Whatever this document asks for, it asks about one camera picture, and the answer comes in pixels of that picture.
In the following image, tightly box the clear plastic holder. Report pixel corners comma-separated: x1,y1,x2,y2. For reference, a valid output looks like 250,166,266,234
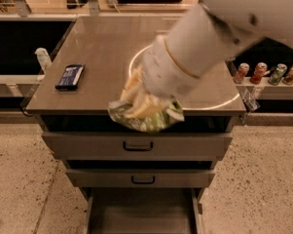
226,58,259,112

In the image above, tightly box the drawer with handle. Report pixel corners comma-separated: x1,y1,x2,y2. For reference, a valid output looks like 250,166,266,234
42,132,232,161
66,169,215,188

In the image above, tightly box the grey drawer cabinet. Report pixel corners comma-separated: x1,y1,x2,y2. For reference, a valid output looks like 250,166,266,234
25,15,247,234

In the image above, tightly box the brown soda can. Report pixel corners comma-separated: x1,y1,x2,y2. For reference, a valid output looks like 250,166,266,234
282,65,293,85

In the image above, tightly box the top drawer with handle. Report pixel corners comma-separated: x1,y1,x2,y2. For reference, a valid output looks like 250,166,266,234
42,132,232,161

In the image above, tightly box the open bottom drawer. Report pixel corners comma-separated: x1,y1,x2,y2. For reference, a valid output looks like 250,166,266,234
83,188,203,234

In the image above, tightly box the pale green spray bottle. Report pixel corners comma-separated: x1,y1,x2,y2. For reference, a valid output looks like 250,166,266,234
35,48,52,71

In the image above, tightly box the red soda can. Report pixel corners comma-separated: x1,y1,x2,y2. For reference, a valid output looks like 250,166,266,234
250,62,268,84
233,62,250,84

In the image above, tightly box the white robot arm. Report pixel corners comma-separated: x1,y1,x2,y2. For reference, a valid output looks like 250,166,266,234
121,0,293,118

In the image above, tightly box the green jalapeno chip bag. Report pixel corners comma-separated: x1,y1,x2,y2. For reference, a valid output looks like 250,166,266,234
108,100,185,133

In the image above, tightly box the dark blue snack bar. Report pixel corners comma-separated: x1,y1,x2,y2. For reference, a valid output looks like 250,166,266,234
55,64,85,91

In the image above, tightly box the red soda can right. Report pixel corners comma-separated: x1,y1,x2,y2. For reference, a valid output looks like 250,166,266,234
250,62,268,84

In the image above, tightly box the green soda can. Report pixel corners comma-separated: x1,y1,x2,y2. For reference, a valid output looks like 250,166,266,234
268,63,287,86

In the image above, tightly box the red soda can left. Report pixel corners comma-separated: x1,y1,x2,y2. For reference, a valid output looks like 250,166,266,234
233,62,250,84

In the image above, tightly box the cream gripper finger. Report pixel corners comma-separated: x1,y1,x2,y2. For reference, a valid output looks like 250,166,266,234
120,65,142,103
125,94,171,118

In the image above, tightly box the middle drawer with handle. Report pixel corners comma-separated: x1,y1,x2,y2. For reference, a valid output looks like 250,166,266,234
66,169,215,188

